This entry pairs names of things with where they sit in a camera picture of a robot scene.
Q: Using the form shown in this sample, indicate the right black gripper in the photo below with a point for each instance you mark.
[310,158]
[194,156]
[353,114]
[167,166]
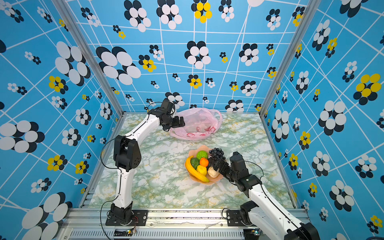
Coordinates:
[221,161]

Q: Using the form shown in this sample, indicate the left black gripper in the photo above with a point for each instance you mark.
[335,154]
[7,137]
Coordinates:
[176,124]

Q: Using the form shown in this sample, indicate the black fake grapes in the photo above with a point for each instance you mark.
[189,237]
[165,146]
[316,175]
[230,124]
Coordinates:
[217,154]

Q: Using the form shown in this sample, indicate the orange fake carrot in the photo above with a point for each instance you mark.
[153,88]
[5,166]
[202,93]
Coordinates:
[204,162]

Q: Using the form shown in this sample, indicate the yellow fake lemon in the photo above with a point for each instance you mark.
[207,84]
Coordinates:
[202,170]

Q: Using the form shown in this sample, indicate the pink plastic bag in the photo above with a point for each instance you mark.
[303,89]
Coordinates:
[200,123]

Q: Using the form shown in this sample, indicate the green fake lime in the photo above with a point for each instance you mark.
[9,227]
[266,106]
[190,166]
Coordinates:
[202,154]

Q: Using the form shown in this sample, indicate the dark fake avocado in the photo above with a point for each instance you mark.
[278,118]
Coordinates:
[195,163]

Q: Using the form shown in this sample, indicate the yellow fake banana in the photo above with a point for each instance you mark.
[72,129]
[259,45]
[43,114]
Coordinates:
[194,172]

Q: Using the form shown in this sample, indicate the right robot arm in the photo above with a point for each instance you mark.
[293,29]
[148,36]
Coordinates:
[262,210]

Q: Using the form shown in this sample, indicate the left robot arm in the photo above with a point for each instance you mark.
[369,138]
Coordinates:
[127,157]

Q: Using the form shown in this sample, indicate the right green circuit board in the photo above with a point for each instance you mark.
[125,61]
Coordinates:
[252,234]

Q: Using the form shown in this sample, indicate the green circuit board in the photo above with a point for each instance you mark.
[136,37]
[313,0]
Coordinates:
[124,232]
[252,234]

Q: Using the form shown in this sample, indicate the left green circuit board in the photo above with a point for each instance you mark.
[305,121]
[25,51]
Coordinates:
[124,232]

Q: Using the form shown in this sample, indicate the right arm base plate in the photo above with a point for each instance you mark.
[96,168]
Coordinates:
[236,219]

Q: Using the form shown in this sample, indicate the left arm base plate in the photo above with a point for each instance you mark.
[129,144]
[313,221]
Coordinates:
[128,218]

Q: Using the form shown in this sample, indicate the aluminium front rail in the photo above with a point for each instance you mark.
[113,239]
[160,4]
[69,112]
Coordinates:
[162,224]

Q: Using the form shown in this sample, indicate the left aluminium corner post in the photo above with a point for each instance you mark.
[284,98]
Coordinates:
[80,40]

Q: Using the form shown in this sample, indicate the aluminium corner post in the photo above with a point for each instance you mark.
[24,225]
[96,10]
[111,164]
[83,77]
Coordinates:
[80,40]
[288,57]

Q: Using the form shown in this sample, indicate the right aluminium corner post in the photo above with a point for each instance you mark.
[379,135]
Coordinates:
[288,57]

